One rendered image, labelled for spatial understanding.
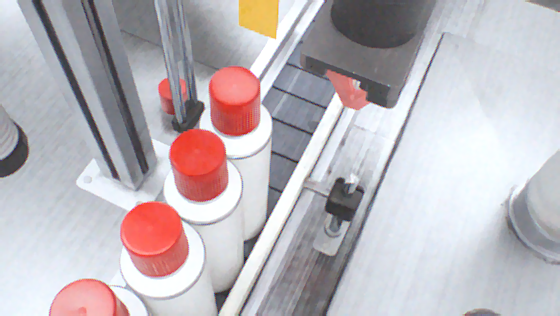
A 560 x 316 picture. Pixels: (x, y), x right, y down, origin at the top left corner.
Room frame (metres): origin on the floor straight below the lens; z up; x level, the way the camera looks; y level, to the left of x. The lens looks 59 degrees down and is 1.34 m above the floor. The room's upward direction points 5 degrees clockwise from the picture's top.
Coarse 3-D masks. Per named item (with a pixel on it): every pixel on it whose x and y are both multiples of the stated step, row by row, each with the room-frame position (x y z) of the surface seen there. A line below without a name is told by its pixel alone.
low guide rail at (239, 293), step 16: (336, 96) 0.33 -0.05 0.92; (336, 112) 0.31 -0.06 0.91; (320, 128) 0.29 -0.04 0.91; (320, 144) 0.27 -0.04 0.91; (304, 160) 0.25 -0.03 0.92; (304, 176) 0.24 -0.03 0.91; (288, 192) 0.22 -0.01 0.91; (288, 208) 0.20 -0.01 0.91; (272, 224) 0.18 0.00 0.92; (272, 240) 0.17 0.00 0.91; (256, 256) 0.15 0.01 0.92; (256, 272) 0.14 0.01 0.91; (240, 288) 0.12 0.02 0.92; (224, 304) 0.11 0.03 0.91; (240, 304) 0.11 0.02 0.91
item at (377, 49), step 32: (352, 0) 0.23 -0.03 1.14; (384, 0) 0.22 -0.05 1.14; (416, 0) 0.23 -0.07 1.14; (320, 32) 0.23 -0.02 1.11; (352, 32) 0.23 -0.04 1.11; (384, 32) 0.22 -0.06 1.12; (416, 32) 0.24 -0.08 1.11; (320, 64) 0.21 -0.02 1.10; (352, 64) 0.21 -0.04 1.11; (384, 64) 0.21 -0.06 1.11; (384, 96) 0.20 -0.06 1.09
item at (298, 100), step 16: (288, 64) 0.40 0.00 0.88; (288, 80) 0.38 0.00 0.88; (304, 80) 0.38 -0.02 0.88; (320, 80) 0.38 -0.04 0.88; (272, 96) 0.35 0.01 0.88; (288, 96) 0.35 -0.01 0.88; (304, 96) 0.35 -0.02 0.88; (320, 96) 0.36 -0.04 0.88; (272, 112) 0.33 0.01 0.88; (288, 112) 0.33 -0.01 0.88; (304, 112) 0.33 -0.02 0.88; (320, 112) 0.34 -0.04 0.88; (288, 128) 0.31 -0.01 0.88; (304, 128) 0.31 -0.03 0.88; (272, 144) 0.29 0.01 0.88; (288, 144) 0.29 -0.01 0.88; (304, 144) 0.29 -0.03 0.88; (272, 160) 0.27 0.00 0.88; (288, 160) 0.27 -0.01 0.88; (272, 176) 0.25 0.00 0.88; (288, 176) 0.25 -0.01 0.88; (272, 192) 0.23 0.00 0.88; (272, 208) 0.22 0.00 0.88; (256, 240) 0.18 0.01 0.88
